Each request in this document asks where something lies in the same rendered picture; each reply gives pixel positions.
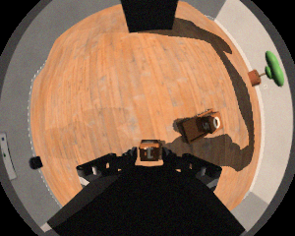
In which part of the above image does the brown rectangular tray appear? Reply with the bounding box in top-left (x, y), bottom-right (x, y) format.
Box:
top-left (180, 108), bottom-right (214, 145)

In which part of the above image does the small brown cube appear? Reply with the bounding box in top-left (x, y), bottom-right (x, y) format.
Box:
top-left (140, 140), bottom-right (159, 161)
top-left (200, 111), bottom-right (223, 134)

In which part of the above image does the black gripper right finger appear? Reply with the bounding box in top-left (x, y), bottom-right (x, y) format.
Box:
top-left (158, 147), bottom-right (222, 192)

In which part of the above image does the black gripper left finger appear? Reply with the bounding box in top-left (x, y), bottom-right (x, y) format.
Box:
top-left (76, 147), bottom-right (138, 188)

